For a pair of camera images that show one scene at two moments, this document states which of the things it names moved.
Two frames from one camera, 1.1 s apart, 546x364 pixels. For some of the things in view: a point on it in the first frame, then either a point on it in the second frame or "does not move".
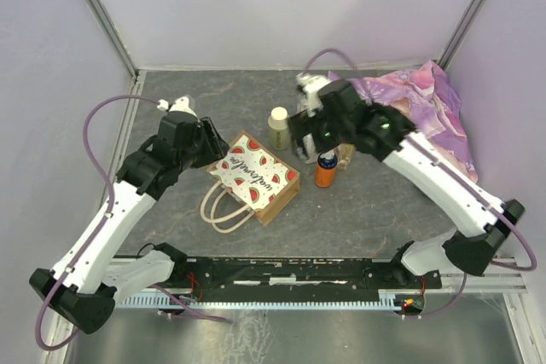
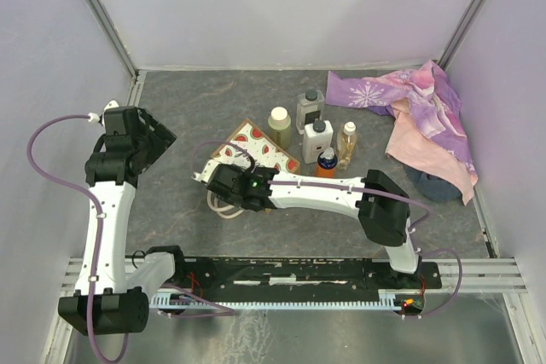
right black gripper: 302,124 to 238,169
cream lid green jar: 278,129 does not move
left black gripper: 218,146 to 161,136
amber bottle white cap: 345,153 does not move
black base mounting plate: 229,278 does not move
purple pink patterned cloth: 425,98 does not move
